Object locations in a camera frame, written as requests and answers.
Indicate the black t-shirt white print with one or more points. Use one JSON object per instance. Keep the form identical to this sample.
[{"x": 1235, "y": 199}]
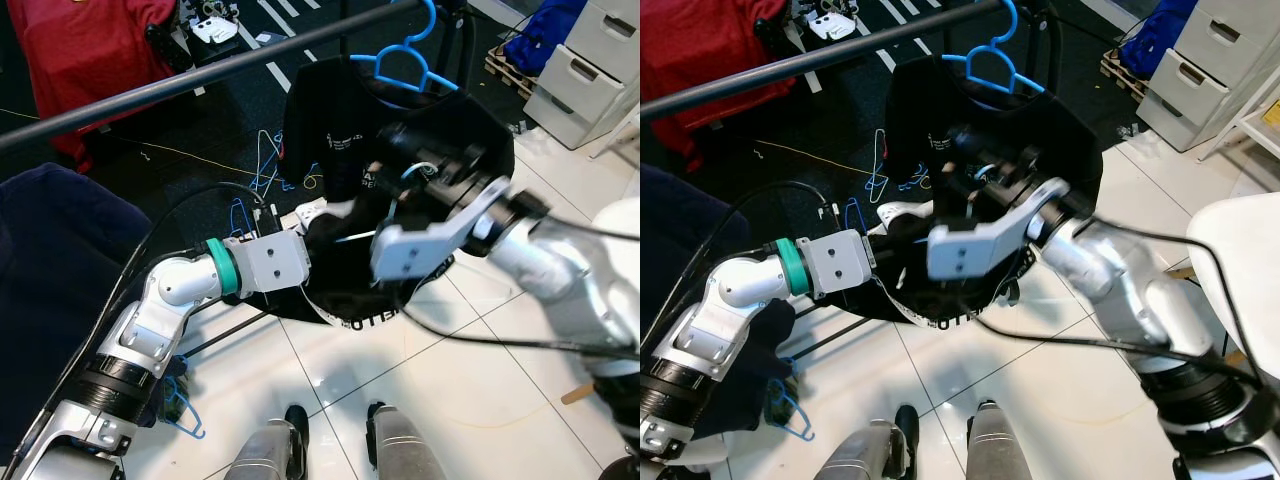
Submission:
[
  {"x": 920, "y": 100},
  {"x": 330, "y": 110}
]

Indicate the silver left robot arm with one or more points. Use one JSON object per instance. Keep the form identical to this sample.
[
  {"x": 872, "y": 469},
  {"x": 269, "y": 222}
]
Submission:
[
  {"x": 745, "y": 300},
  {"x": 150, "y": 320}
]

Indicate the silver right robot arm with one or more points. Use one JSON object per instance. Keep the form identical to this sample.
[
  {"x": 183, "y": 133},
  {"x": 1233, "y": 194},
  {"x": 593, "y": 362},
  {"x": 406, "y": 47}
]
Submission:
[
  {"x": 560, "y": 280},
  {"x": 1120, "y": 280}
]

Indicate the blue plastic hanger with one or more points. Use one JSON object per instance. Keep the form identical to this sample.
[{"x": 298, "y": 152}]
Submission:
[
  {"x": 240, "y": 212},
  {"x": 878, "y": 165},
  {"x": 800, "y": 425},
  {"x": 265, "y": 160},
  {"x": 995, "y": 45},
  {"x": 410, "y": 47},
  {"x": 855, "y": 212},
  {"x": 190, "y": 425}
]

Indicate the wooden pallet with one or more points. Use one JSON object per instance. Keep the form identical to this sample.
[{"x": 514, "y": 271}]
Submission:
[
  {"x": 505, "y": 75},
  {"x": 1120, "y": 75}
]

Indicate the blue cloth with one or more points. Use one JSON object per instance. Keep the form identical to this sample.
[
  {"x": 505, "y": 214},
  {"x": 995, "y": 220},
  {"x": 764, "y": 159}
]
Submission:
[
  {"x": 1155, "y": 35},
  {"x": 545, "y": 35}
]

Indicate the white drawer cabinet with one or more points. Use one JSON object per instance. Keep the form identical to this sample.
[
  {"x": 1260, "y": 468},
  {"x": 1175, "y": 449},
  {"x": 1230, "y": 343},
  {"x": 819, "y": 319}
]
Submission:
[
  {"x": 1220, "y": 70},
  {"x": 590, "y": 70}
]

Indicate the white chair wooden legs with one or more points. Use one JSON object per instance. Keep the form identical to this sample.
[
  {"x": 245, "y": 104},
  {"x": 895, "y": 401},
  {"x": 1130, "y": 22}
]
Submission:
[
  {"x": 1240, "y": 260},
  {"x": 620, "y": 225}
]

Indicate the grey robot left leg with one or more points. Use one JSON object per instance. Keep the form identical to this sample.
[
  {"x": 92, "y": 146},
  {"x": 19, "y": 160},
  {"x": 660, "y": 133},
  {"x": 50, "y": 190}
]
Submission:
[
  {"x": 860, "y": 455},
  {"x": 260, "y": 455}
]

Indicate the grey robot leg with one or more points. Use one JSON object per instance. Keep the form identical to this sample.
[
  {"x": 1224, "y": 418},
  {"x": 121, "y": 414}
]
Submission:
[
  {"x": 405, "y": 450},
  {"x": 260, "y": 455},
  {"x": 860, "y": 455},
  {"x": 1000, "y": 450}
]

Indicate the grey robot right leg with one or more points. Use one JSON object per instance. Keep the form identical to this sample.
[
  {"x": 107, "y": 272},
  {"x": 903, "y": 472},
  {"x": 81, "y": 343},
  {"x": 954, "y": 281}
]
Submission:
[
  {"x": 1000, "y": 450},
  {"x": 405, "y": 450}
]

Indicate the navy t-shirt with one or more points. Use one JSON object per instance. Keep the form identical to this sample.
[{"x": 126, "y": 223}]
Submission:
[
  {"x": 670, "y": 230},
  {"x": 50, "y": 260}
]

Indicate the white device with buttons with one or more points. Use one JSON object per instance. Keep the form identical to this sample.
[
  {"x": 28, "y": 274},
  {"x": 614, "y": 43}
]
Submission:
[
  {"x": 830, "y": 25},
  {"x": 215, "y": 27}
]

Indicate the red cloth yellow print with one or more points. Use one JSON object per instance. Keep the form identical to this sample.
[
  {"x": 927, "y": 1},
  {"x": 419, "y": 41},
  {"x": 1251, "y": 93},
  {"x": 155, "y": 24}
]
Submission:
[
  {"x": 700, "y": 50},
  {"x": 90, "y": 50}
]

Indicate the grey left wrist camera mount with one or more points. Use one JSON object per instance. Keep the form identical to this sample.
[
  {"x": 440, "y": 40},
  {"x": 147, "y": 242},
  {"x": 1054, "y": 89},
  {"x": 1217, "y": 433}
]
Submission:
[
  {"x": 835, "y": 262},
  {"x": 265, "y": 262}
]

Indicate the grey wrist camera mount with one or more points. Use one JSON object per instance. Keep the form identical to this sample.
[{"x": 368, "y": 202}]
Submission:
[
  {"x": 835, "y": 262},
  {"x": 975, "y": 250},
  {"x": 265, "y": 262},
  {"x": 420, "y": 250}
]

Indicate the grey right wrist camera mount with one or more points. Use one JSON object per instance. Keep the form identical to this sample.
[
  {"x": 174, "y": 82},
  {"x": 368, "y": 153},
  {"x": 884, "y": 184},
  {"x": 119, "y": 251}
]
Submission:
[
  {"x": 975, "y": 250},
  {"x": 420, "y": 250}
]

